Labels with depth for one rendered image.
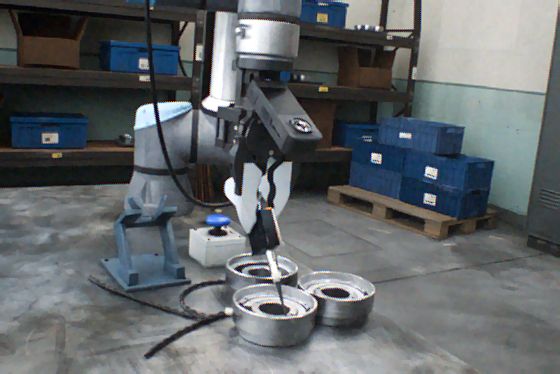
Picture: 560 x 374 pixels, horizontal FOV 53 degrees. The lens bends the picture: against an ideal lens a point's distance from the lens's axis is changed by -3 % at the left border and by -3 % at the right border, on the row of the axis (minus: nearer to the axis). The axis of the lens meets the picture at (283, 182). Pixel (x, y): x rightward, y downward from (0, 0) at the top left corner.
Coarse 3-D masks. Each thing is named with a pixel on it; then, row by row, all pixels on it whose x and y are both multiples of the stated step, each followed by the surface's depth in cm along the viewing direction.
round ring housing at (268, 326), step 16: (256, 288) 75; (272, 288) 76; (288, 288) 76; (240, 304) 72; (256, 304) 72; (272, 304) 73; (288, 304) 73; (304, 304) 73; (240, 320) 68; (256, 320) 66; (272, 320) 66; (288, 320) 66; (304, 320) 67; (256, 336) 67; (272, 336) 66; (288, 336) 67; (304, 336) 69
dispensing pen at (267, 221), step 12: (264, 216) 70; (264, 228) 69; (252, 240) 71; (264, 240) 69; (276, 240) 69; (252, 252) 72; (264, 252) 71; (276, 264) 70; (276, 276) 69; (276, 288) 69
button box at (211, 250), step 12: (204, 228) 97; (228, 228) 98; (192, 240) 95; (204, 240) 91; (216, 240) 91; (228, 240) 92; (240, 240) 94; (192, 252) 96; (204, 252) 91; (216, 252) 92; (228, 252) 93; (240, 252) 94; (204, 264) 91; (216, 264) 92
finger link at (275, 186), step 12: (276, 168) 70; (288, 168) 71; (264, 180) 75; (276, 180) 71; (288, 180) 72; (264, 192) 75; (276, 192) 71; (288, 192) 72; (276, 204) 71; (276, 216) 72
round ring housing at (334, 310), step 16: (320, 272) 82; (336, 272) 83; (304, 288) 79; (320, 288) 79; (336, 288) 80; (368, 288) 79; (320, 304) 73; (336, 304) 73; (352, 304) 73; (368, 304) 75; (320, 320) 74; (336, 320) 74; (352, 320) 74
